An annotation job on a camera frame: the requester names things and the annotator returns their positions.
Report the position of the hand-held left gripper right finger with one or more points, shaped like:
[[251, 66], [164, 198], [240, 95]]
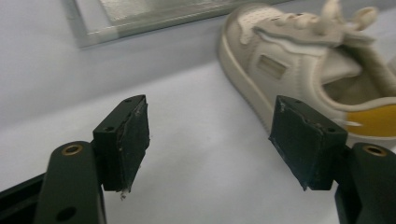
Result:
[[303, 143]]

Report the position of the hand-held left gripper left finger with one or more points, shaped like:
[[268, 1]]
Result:
[[126, 149]]

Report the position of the white sneaker with yellow heel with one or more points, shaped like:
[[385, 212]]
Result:
[[289, 62]]

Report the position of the white metal shoe rack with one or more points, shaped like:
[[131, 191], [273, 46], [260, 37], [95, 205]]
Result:
[[140, 18]]

